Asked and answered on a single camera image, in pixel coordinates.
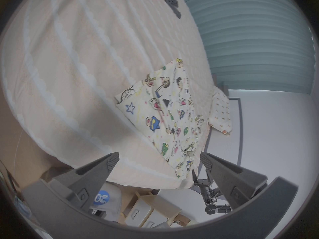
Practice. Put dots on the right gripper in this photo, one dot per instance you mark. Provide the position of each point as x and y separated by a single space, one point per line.
205 188

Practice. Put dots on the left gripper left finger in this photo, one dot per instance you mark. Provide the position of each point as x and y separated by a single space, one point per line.
94 180

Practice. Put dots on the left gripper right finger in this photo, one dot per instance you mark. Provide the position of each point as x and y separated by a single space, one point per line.
229 180

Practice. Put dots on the white printed pyjama top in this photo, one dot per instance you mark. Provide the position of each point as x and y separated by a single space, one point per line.
164 113

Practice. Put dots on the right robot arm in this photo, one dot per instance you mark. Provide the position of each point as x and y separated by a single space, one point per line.
216 210

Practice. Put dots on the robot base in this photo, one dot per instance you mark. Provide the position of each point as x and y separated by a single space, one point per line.
112 198

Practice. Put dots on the bed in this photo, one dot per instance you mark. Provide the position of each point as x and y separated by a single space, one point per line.
74 71

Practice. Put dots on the small wooden drawer cabinet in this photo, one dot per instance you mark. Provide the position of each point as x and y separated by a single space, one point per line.
162 205

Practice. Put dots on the white printed pillow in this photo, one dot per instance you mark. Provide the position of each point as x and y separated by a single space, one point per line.
221 111

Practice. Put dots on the blue-green curtain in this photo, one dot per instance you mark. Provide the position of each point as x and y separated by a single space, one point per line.
249 33

